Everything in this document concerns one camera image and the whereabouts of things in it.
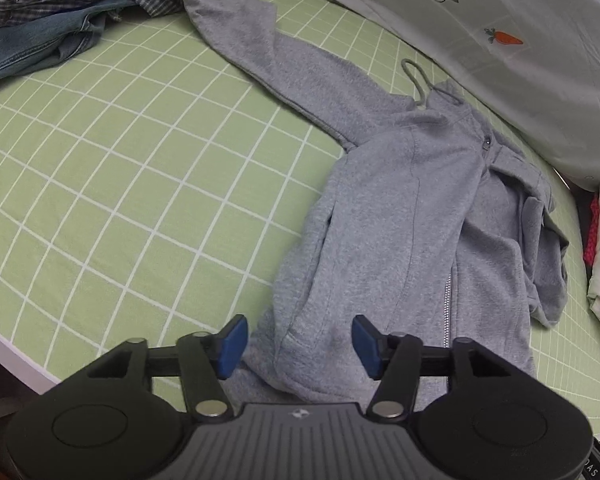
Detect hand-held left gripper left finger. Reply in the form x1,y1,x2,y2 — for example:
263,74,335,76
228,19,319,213
72,314,249,420

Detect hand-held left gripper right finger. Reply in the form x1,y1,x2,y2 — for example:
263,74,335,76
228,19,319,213
351,314,536,422

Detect grey zip hoodie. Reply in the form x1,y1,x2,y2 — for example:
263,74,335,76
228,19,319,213
175,0,571,407

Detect white mattress edge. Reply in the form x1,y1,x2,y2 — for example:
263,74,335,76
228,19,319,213
0,317,56,397

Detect red cloth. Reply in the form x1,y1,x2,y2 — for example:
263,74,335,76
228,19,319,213
583,195,600,269

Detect white printed duvet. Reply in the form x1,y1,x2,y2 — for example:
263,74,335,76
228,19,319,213
240,0,600,192

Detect blue denim jeans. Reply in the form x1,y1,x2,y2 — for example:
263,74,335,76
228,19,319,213
0,0,141,93

